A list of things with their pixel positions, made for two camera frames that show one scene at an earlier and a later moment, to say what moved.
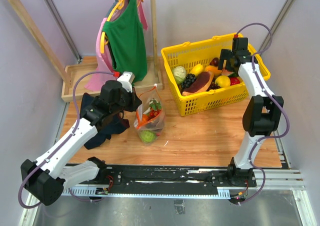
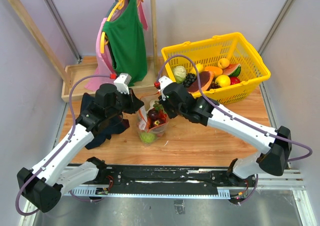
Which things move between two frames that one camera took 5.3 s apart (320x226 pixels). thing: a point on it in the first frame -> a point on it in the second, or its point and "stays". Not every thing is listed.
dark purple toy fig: x=215 y=61 -> x=153 y=114
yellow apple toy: x=223 y=81 stays
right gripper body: x=233 y=55 -> x=172 y=111
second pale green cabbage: x=179 y=73 stays
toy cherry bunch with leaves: x=155 y=108 -> x=157 y=106
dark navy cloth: x=114 y=126 stays
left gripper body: x=127 y=100 stays
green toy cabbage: x=148 y=136 stays
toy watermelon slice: x=226 y=72 stays
